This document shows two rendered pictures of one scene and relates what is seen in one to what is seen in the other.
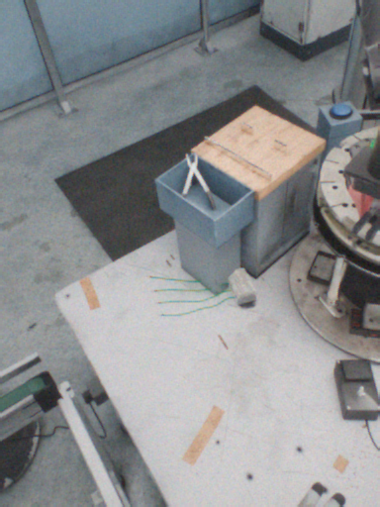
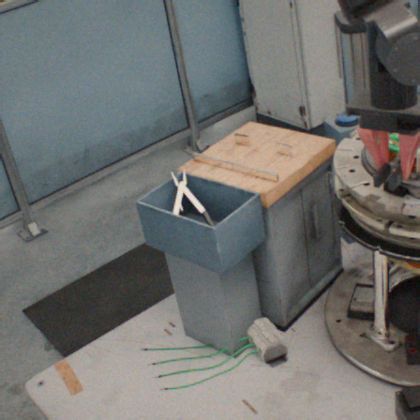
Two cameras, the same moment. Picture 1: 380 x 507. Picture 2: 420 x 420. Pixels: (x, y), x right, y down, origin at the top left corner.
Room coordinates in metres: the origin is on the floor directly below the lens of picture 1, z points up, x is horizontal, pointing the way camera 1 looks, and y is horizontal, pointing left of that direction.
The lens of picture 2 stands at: (-0.19, 0.02, 1.59)
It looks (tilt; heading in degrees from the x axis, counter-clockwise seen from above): 31 degrees down; 355
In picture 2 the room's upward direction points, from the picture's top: 11 degrees counter-clockwise
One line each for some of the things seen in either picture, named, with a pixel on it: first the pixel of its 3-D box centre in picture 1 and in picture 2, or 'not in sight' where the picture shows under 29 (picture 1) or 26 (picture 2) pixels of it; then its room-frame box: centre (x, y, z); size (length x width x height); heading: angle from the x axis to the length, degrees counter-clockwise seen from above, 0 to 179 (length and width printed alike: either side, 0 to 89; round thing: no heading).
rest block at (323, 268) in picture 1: (324, 266); (365, 297); (0.67, -0.30, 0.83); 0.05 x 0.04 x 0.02; 147
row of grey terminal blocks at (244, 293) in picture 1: (240, 285); (265, 338); (0.66, -0.11, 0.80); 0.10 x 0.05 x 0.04; 11
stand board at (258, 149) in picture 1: (256, 150); (258, 159); (0.82, -0.17, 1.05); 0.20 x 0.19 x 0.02; 128
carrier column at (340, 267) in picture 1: (338, 275); (381, 290); (0.59, -0.29, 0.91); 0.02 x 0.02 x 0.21
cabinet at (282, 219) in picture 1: (255, 199); (268, 230); (0.82, -0.17, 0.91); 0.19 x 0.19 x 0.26; 38
